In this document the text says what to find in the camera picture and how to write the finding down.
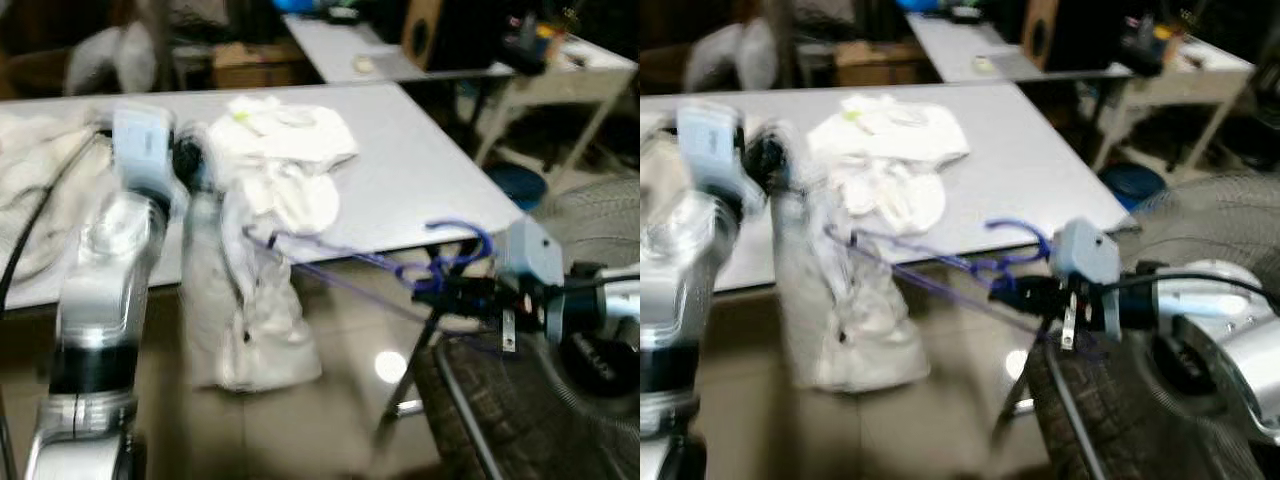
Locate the black pen holder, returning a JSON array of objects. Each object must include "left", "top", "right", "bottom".
[
  {"left": 505, "top": 10, "right": 561, "bottom": 76},
  {"left": 1120, "top": 10, "right": 1181, "bottom": 76}
]

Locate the black metal table leg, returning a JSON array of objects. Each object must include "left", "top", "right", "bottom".
[
  {"left": 372, "top": 305, "right": 448, "bottom": 456},
  {"left": 985, "top": 320, "right": 1046, "bottom": 461}
]

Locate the grey mottled post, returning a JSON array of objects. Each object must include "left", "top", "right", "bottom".
[
  {"left": 135, "top": 0, "right": 186, "bottom": 91},
  {"left": 760, "top": 0, "right": 806, "bottom": 91}
]

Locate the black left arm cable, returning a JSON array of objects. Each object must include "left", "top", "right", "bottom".
[{"left": 0, "top": 128, "right": 111, "bottom": 311}]

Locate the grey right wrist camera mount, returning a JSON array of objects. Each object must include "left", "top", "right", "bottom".
[
  {"left": 495, "top": 215, "right": 566, "bottom": 289},
  {"left": 1050, "top": 218, "right": 1123, "bottom": 331}
]

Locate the purple plastic hanger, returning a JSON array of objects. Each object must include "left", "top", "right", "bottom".
[
  {"left": 825, "top": 218, "right": 1111, "bottom": 361},
  {"left": 243, "top": 218, "right": 521, "bottom": 357}
]

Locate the wooden speaker box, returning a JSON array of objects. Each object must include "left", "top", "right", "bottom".
[
  {"left": 1020, "top": 0, "right": 1091, "bottom": 71},
  {"left": 400, "top": 0, "right": 471, "bottom": 71}
]

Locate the open cardboard box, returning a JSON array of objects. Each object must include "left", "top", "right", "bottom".
[
  {"left": 835, "top": 40, "right": 921, "bottom": 89},
  {"left": 212, "top": 40, "right": 301, "bottom": 89}
]

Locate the cream garment with green tag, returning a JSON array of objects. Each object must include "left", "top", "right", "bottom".
[
  {"left": 205, "top": 93, "right": 359, "bottom": 236},
  {"left": 805, "top": 92, "right": 971, "bottom": 236}
]

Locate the blue round stool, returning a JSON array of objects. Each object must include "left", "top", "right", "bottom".
[
  {"left": 1098, "top": 163, "right": 1166, "bottom": 211},
  {"left": 488, "top": 163, "right": 549, "bottom": 211}
]

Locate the white garment with tan trim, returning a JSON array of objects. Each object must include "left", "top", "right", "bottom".
[
  {"left": 770, "top": 178, "right": 936, "bottom": 393},
  {"left": 180, "top": 175, "right": 326, "bottom": 393}
]

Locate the dark brown armchair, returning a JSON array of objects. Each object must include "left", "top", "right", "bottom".
[
  {"left": 640, "top": 40, "right": 701, "bottom": 96},
  {"left": 0, "top": 40, "right": 76, "bottom": 101}
]

